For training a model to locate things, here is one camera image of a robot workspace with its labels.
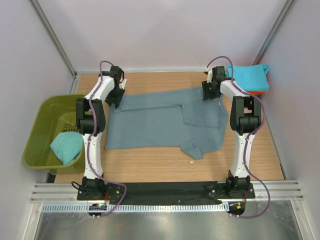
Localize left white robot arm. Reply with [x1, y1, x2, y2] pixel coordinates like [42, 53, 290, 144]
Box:
[75, 64, 127, 200]

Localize crumpled teal t-shirt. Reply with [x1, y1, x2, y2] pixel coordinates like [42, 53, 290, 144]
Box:
[50, 131, 83, 165]

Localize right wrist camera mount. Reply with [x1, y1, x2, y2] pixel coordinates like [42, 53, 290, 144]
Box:
[204, 66, 213, 83]

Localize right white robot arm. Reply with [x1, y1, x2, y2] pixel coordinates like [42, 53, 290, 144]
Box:
[202, 66, 262, 200]

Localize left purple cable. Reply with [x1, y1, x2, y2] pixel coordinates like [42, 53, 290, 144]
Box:
[86, 59, 128, 217]

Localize folded cyan t-shirt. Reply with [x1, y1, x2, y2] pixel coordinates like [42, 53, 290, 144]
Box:
[233, 64, 270, 92]

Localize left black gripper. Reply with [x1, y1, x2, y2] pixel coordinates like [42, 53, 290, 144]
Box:
[106, 86, 125, 108]

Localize aluminium rail frame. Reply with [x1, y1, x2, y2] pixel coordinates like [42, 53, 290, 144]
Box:
[29, 180, 304, 204]

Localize folded orange t-shirt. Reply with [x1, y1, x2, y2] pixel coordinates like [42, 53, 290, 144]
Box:
[248, 91, 266, 96]

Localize white slotted cable duct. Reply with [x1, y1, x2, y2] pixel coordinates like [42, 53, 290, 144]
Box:
[41, 202, 229, 214]

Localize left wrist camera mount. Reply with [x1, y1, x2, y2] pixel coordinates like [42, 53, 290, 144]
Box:
[119, 78, 127, 90]

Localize green plastic basket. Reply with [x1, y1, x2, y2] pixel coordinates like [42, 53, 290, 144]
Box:
[22, 94, 85, 174]

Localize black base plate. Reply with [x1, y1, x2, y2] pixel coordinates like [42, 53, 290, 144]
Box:
[71, 179, 256, 205]

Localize grey-blue t-shirt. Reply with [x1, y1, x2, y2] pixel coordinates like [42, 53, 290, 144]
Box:
[104, 87, 229, 160]

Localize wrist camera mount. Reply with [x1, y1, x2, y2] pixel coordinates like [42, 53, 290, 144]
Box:
[119, 78, 127, 90]
[204, 66, 213, 83]

